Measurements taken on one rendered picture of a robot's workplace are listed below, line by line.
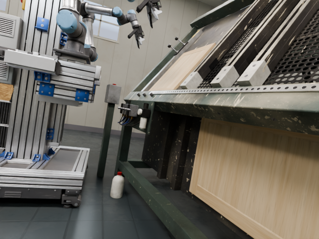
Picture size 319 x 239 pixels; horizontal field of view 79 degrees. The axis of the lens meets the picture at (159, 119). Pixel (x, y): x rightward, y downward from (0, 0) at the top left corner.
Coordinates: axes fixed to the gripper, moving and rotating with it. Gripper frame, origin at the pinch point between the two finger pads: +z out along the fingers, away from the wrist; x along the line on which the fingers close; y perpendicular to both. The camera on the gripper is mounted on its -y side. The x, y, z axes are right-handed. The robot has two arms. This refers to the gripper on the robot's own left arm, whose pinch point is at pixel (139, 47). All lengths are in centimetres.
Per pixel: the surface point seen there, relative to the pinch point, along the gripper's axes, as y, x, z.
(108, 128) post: -56, -2, 67
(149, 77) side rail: 2.1, 8.6, 30.2
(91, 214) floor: -83, -69, 109
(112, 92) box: -41, -5, 35
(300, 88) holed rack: 6, -153, 56
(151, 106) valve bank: -21, -60, 55
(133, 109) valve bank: -32, -50, 54
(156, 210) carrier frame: -43, -86, 115
